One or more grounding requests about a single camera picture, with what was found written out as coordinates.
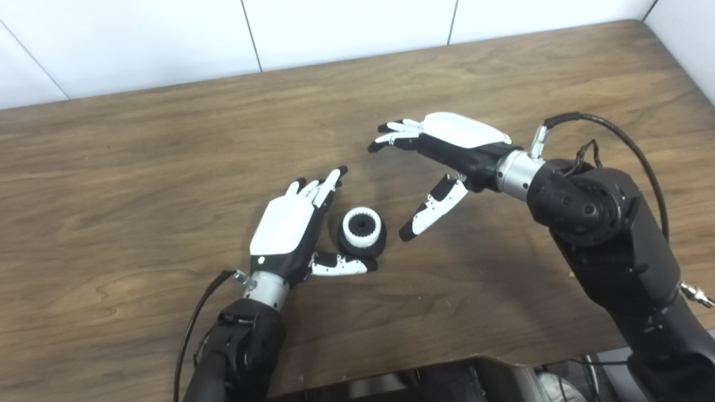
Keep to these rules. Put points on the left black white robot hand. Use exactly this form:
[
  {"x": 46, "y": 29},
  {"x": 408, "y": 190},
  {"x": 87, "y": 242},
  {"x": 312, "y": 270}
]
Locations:
[{"x": 282, "y": 223}]

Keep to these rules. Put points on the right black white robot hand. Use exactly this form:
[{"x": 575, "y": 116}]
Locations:
[{"x": 469, "y": 151}]

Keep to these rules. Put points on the round black part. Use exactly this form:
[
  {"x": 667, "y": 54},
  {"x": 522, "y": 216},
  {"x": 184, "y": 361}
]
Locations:
[{"x": 375, "y": 245}]

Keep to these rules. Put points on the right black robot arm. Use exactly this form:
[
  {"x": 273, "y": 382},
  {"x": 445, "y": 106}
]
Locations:
[{"x": 609, "y": 234}]

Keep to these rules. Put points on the black robot torso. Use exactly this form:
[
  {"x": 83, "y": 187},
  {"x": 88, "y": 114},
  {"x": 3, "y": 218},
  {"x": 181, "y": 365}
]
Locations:
[{"x": 447, "y": 382}]

